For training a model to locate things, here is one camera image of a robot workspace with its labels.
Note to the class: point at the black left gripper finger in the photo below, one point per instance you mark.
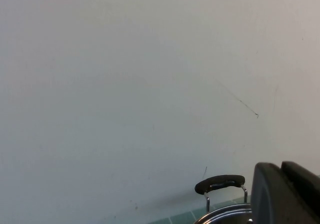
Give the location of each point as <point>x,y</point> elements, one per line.
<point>280,199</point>

